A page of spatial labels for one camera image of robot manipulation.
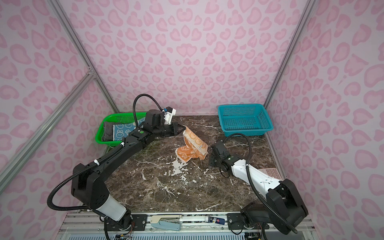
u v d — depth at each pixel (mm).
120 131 1034
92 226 727
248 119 1172
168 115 733
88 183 444
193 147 884
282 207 409
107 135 952
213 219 723
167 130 698
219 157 654
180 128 786
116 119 1127
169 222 721
